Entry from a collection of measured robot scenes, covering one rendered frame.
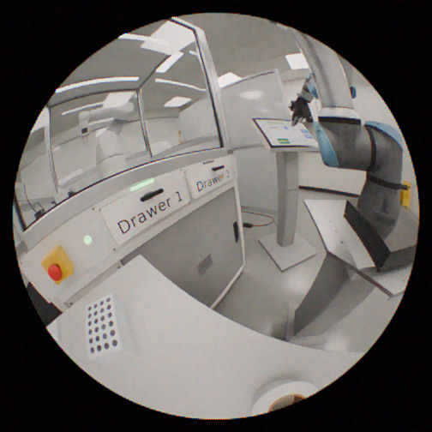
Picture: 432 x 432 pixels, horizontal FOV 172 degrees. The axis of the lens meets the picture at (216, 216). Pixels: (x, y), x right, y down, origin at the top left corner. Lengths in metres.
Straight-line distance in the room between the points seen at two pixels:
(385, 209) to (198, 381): 0.47
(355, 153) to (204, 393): 0.47
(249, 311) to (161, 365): 0.87
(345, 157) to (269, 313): 0.97
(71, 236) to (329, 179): 3.33
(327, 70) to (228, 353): 0.51
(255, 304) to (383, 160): 1.04
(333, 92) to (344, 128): 0.08
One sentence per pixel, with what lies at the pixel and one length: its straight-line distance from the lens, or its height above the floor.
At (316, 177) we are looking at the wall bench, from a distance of 3.14.
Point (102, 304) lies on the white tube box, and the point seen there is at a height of 0.79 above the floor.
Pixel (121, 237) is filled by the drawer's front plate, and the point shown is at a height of 0.83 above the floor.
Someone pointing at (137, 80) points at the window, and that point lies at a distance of 0.58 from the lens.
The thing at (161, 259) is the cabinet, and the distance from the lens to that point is 0.52.
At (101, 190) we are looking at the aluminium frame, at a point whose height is 0.97.
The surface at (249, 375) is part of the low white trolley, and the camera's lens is 0.21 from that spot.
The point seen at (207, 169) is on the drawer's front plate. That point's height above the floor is 0.91.
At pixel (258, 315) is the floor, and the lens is 1.03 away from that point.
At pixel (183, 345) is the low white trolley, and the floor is 0.76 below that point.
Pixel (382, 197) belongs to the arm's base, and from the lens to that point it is 0.41.
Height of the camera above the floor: 0.97
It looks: 26 degrees down
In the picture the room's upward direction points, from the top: 12 degrees counter-clockwise
